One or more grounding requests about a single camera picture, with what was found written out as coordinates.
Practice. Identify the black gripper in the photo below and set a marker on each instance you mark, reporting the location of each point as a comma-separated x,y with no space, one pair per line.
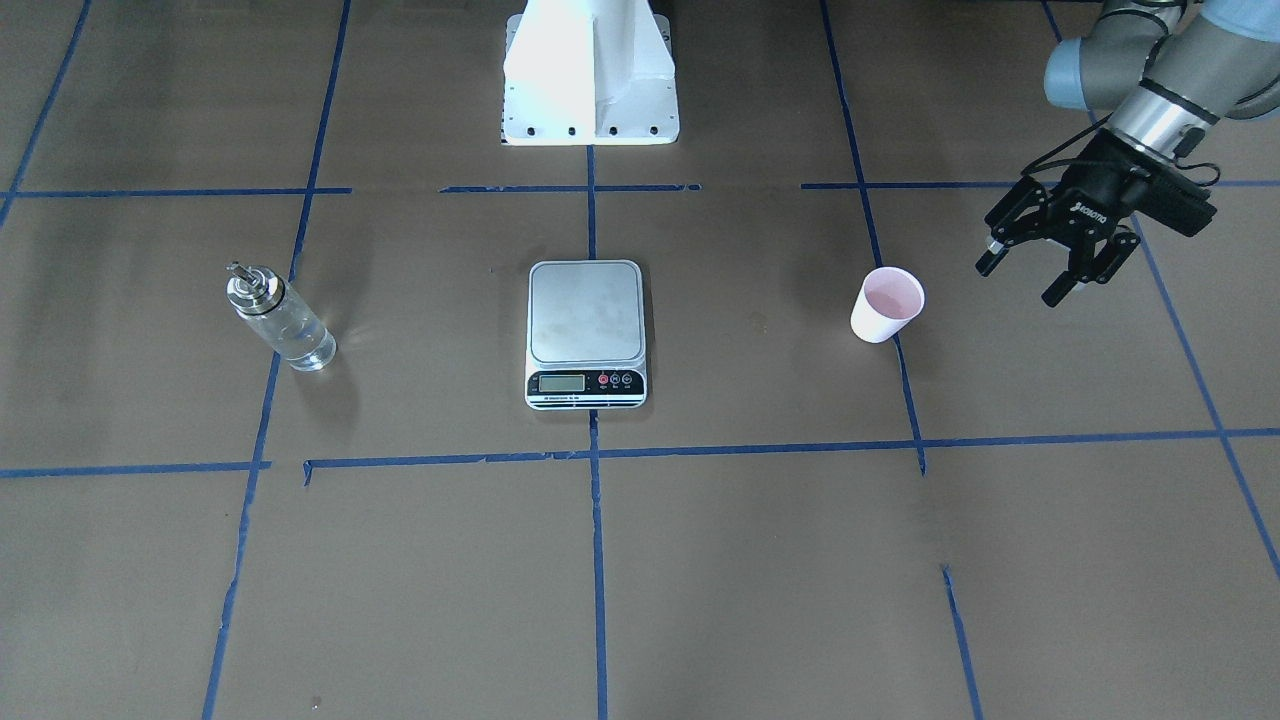
1097,189

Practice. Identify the pink paper cup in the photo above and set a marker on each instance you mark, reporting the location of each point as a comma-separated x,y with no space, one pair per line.
889,298

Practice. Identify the clear glass sauce bottle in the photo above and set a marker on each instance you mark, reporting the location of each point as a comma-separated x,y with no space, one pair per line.
273,310

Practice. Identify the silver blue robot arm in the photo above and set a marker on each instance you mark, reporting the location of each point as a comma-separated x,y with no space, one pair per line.
1160,75

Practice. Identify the silver digital kitchen scale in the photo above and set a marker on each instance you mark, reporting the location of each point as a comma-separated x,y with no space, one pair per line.
586,336

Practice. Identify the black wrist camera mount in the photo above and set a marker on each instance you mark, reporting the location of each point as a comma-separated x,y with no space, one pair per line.
1163,194

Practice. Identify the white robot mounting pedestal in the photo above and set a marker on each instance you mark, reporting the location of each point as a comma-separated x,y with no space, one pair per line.
599,73

